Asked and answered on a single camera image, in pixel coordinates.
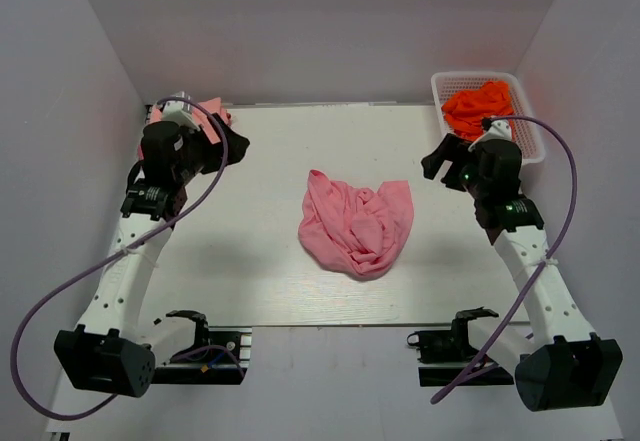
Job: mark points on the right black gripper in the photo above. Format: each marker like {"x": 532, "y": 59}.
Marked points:
{"x": 451, "y": 167}

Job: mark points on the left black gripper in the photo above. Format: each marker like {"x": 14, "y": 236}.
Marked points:
{"x": 220, "y": 146}

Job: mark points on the pink t shirt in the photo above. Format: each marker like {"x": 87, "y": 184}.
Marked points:
{"x": 355, "y": 231}

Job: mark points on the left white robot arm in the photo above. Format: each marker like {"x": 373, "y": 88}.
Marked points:
{"x": 109, "y": 351}

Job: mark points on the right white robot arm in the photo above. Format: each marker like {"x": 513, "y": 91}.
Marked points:
{"x": 553, "y": 354}

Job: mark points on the orange t shirt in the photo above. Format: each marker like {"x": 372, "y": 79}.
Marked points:
{"x": 465, "y": 110}

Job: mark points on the white plastic basket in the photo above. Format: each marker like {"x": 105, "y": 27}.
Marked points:
{"x": 526, "y": 135}

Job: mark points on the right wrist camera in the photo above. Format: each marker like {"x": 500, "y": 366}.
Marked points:
{"x": 498, "y": 129}

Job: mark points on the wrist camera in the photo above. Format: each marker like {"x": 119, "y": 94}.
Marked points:
{"x": 179, "y": 111}
{"x": 498, "y": 129}

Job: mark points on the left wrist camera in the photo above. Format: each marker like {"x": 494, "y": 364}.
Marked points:
{"x": 179, "y": 111}

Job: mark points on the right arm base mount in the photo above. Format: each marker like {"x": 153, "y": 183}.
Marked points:
{"x": 443, "y": 353}

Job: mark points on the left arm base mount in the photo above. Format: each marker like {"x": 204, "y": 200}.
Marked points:
{"x": 210, "y": 351}

